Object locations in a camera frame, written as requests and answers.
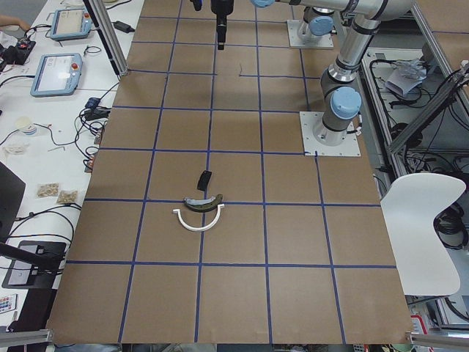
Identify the black power adapter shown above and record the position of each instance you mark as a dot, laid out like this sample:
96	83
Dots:
123	27

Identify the far blue teach pendant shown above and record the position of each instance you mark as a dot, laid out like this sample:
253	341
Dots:
70	25

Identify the blue teach pendant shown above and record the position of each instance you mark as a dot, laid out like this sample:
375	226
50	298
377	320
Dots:
70	25
57	75

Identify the black curved pad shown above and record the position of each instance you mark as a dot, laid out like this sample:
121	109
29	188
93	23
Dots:
204	180

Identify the near blue teach pendant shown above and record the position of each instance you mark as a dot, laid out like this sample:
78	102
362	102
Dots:
57	75

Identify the olive brake shoe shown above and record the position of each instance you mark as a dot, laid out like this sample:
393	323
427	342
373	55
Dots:
203	205

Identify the white tape roll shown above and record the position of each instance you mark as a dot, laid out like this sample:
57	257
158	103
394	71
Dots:
26	126

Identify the bag of small parts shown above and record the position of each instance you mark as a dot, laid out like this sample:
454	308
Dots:
67	197
48	190

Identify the white chair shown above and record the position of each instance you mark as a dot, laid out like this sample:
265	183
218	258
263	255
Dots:
409	207

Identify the aluminium frame post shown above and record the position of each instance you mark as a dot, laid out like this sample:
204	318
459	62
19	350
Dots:
107	35

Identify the black camera stand base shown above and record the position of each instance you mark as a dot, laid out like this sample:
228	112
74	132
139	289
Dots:
34	264

